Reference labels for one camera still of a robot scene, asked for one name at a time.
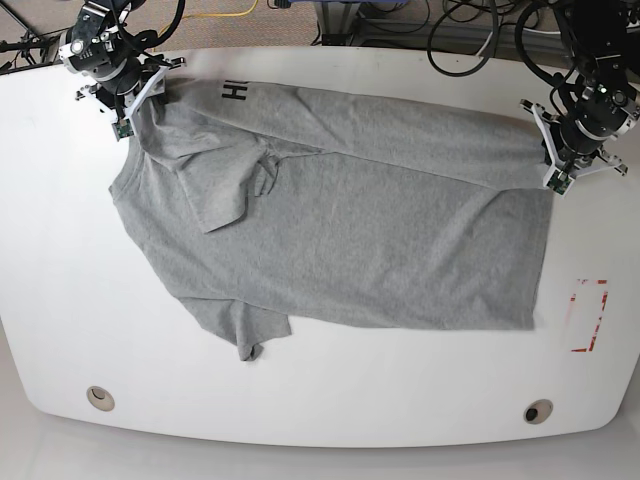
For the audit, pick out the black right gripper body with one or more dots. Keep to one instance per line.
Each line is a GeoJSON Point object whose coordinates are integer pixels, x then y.
{"type": "Point", "coordinates": [118, 79]}

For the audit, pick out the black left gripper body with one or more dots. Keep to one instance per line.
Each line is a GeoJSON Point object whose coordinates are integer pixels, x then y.
{"type": "Point", "coordinates": [575, 146]}

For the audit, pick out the grey T-shirt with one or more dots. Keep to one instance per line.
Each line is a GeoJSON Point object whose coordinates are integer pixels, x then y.
{"type": "Point", "coordinates": [254, 203]}

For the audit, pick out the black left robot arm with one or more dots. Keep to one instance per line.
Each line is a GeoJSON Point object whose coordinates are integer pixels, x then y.
{"type": "Point", "coordinates": [602, 105]}

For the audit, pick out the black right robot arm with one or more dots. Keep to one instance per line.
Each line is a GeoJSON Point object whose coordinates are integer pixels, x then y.
{"type": "Point", "coordinates": [99, 46]}

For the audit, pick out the black tripod stand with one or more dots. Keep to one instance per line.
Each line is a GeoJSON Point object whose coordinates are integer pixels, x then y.
{"type": "Point", "coordinates": [33, 48]}

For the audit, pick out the red tape rectangle marking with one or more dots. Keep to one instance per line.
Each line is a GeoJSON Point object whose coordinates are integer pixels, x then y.
{"type": "Point", "coordinates": [585, 314]}

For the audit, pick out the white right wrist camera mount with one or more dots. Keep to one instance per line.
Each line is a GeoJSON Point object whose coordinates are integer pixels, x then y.
{"type": "Point", "coordinates": [137, 95]}

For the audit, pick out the right table cable grommet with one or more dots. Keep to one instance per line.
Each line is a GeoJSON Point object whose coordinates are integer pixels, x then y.
{"type": "Point", "coordinates": [538, 411]}

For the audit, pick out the table cable grommet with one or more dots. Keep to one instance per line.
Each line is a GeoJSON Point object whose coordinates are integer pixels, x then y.
{"type": "Point", "coordinates": [538, 411]}
{"type": "Point", "coordinates": [100, 398]}

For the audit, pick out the left table cable grommet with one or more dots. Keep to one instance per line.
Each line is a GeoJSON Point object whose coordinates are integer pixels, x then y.
{"type": "Point", "coordinates": [100, 398]}

